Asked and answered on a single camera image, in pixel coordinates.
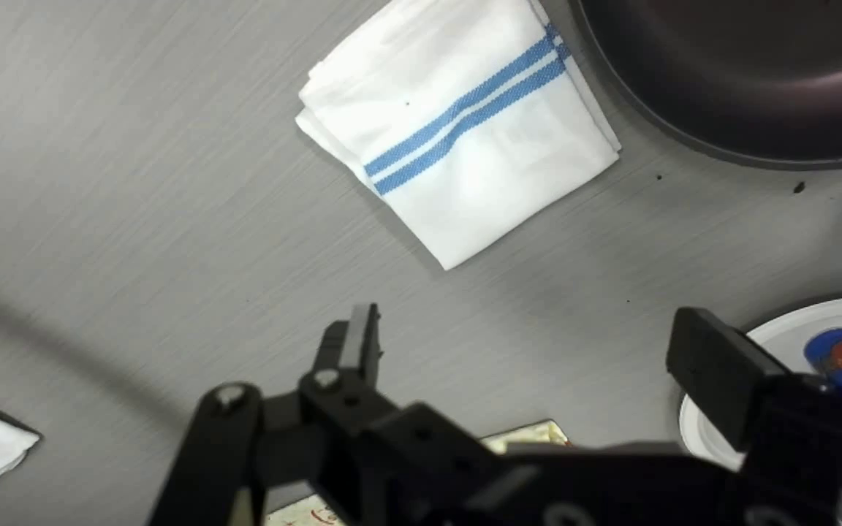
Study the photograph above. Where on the black frying pan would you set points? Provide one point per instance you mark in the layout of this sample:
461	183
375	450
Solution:
752	67

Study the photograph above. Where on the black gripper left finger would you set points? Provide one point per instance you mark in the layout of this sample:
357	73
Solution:
246	438

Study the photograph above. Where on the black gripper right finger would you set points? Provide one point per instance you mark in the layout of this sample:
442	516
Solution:
731	381

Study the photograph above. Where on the round white tray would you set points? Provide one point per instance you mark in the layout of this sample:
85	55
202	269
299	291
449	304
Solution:
832	316

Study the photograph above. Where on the large white blue-striped towel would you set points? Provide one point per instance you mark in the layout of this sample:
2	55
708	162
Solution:
497	177

